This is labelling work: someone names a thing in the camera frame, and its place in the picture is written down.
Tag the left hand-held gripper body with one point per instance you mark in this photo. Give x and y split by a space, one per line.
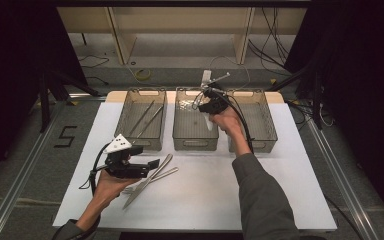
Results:
123 168

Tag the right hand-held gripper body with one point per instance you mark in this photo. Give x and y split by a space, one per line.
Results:
215 103

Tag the metal fork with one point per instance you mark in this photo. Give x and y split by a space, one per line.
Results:
166 172

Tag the metal table knife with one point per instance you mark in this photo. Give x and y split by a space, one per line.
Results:
146 181

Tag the smoky clear plastic bin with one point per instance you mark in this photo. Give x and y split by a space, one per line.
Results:
263 130
143 133
195 133

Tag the metal chopstick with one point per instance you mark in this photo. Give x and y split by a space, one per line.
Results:
141 117
150 122

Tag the person's right hand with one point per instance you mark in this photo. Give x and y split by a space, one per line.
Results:
230 121

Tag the person's left hand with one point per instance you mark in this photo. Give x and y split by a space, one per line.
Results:
108 188

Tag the white table cover sheet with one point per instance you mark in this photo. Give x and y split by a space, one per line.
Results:
206 193

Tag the yellow tape roll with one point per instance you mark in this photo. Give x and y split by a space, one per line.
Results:
143 75

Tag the beige wooden shelf unit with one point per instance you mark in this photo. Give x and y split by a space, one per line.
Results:
180 23

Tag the black stand legs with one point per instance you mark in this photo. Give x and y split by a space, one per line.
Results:
56 90
310 93

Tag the aluminium floor rail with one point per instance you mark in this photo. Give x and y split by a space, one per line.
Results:
343 183
16 186

